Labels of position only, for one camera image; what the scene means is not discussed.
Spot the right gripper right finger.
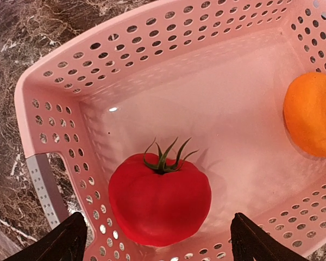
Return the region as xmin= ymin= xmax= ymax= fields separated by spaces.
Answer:
xmin=230 ymin=213 xmax=306 ymax=261

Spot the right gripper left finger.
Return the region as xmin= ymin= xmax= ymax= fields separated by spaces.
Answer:
xmin=5 ymin=212 xmax=87 ymax=261

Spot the red toy fruit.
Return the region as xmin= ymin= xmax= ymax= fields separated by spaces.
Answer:
xmin=108 ymin=142 xmax=212 ymax=247

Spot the orange toy fruit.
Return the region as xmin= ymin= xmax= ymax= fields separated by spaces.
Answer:
xmin=283 ymin=72 xmax=326 ymax=157

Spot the pink plastic basket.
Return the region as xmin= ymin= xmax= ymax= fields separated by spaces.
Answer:
xmin=15 ymin=1 xmax=326 ymax=260

